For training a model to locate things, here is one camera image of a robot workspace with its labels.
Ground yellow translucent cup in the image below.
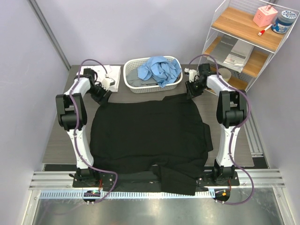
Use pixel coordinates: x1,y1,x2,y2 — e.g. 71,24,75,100
218,68,232,82

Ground blue crumpled shirt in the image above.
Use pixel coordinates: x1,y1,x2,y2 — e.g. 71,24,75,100
137,56,182,88

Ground white slotted cable duct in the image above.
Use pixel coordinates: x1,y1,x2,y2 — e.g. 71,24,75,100
39,189,215,200

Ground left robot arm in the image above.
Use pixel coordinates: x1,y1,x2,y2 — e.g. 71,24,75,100
55,68,114,187

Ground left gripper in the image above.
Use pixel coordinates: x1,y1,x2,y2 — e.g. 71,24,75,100
87,83,112,107

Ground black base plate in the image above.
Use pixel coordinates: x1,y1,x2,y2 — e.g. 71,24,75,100
69,166,240,195

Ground black long sleeve shirt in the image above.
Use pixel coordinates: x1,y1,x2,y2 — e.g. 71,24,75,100
90,94,213,195

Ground blue patterned jar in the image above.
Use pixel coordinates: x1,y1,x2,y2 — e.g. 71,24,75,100
271,10,297,34

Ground white plastic laundry basket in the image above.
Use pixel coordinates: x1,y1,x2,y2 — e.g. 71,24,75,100
123,56,183,94

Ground white grey booklet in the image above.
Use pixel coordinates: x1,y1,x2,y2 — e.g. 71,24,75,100
223,40,254,72

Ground grey shirt in basket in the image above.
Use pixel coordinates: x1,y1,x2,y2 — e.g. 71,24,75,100
126,69,158,87

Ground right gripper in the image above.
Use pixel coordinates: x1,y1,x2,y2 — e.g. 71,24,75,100
185,79,206,100

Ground aluminium frame rail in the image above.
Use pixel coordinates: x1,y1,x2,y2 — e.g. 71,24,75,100
30,169,285,189

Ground purple cable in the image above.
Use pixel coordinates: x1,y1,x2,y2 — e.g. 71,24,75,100
70,59,118,203
188,54,255,205

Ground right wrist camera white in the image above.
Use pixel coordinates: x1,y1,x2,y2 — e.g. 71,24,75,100
184,68,197,83

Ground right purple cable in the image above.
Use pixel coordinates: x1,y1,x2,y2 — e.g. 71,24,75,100
188,54,255,205

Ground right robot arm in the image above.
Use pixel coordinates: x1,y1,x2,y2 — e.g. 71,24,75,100
184,63,248,186

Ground folded white shirt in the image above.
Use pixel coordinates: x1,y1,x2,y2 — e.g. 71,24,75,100
80,65,121,92

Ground pink cube power strip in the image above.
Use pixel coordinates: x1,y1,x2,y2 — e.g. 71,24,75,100
253,5,278,27

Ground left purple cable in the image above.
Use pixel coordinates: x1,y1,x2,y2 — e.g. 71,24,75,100
70,59,118,203

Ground white wire wooden shelf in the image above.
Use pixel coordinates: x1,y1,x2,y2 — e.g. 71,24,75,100
199,0,300,91

